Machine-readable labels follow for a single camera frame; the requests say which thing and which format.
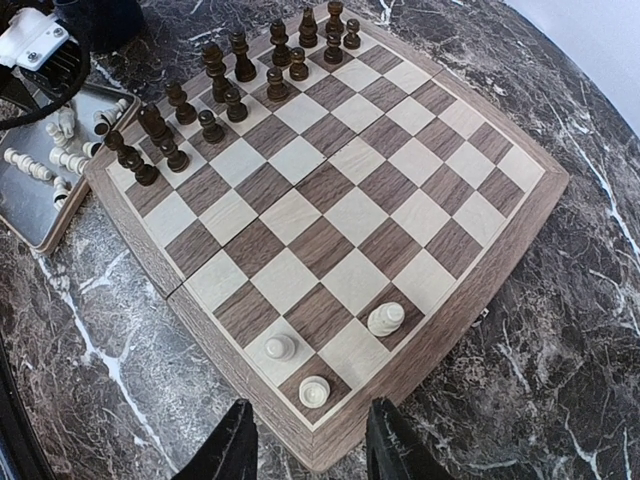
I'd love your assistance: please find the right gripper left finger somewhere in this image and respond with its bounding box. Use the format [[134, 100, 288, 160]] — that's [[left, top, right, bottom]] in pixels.
[[173, 399, 258, 480]]

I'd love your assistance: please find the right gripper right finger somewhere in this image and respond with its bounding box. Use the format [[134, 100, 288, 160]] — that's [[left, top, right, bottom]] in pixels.
[[365, 398, 450, 480]]

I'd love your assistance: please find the white chess rook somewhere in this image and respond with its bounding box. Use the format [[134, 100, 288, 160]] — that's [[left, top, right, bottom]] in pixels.
[[298, 375, 331, 409]]

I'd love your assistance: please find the white chess pawn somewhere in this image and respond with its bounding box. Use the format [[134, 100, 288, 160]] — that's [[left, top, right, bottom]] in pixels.
[[264, 334, 297, 362]]

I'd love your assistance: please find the wooden chess board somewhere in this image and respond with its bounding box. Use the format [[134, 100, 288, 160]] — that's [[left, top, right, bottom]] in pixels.
[[86, 21, 568, 472]]

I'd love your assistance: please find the metal tray wooden rim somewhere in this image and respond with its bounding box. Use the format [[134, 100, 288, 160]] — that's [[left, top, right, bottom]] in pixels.
[[1, 84, 141, 254]]

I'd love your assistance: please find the black chess pieces row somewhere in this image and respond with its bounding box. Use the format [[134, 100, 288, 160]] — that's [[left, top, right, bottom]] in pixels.
[[135, 1, 363, 156]]

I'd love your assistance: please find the white chess pieces pile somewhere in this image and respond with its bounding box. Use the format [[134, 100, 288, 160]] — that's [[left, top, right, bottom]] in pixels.
[[3, 98, 131, 211]]

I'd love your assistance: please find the dark blue mug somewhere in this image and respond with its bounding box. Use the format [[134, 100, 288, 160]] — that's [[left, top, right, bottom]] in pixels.
[[54, 0, 145, 54]]

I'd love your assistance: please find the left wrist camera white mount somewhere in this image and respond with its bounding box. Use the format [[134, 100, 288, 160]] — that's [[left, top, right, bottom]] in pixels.
[[1, 6, 83, 96]]

